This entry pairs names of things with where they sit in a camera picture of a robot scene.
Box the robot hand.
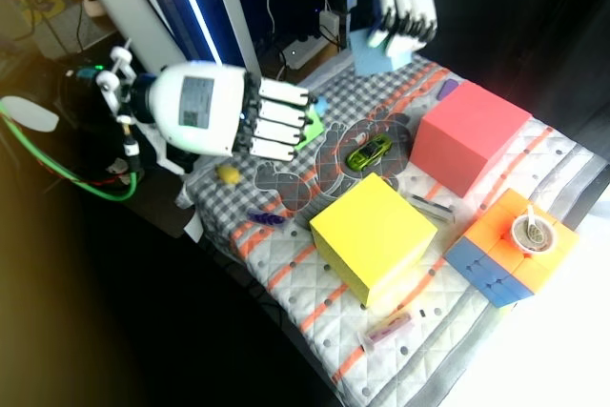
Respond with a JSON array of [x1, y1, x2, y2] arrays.
[[150, 62, 319, 163], [364, 0, 438, 56]]

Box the blue foam cube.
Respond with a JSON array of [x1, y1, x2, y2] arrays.
[[347, 28, 414, 77]]

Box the green cube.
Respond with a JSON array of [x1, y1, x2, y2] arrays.
[[294, 109, 328, 152]]

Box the small yellow toy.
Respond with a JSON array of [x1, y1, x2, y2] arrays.
[[214, 164, 242, 186]]

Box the white plug adapter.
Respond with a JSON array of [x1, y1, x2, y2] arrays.
[[317, 9, 342, 38]]

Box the small purple flat piece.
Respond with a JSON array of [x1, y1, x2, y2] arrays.
[[437, 77, 460, 103]]

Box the white power strip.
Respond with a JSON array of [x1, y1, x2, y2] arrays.
[[280, 34, 333, 71]]

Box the white pillar with blue light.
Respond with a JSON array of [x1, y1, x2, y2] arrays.
[[66, 0, 264, 80]]

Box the purple toy sprig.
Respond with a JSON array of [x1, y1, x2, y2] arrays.
[[245, 209, 288, 229]]

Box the red cube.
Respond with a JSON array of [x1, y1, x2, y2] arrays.
[[409, 80, 533, 199]]

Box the green toy car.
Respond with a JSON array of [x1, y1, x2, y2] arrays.
[[345, 133, 395, 173]]

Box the silver metal clip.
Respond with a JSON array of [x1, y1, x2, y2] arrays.
[[407, 193, 457, 225]]

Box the yellow cube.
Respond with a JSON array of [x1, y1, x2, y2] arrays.
[[308, 172, 438, 308]]

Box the small white spoon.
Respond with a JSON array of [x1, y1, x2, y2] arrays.
[[523, 203, 539, 242]]

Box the small round cup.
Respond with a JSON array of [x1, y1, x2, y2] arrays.
[[510, 214, 558, 254]]

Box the large multicolour puzzle cube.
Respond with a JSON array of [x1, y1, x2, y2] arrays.
[[442, 187, 580, 309]]

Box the grey quilt with bear print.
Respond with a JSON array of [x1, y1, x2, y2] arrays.
[[175, 51, 598, 403]]

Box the green cable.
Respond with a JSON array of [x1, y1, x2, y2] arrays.
[[0, 109, 140, 202]]

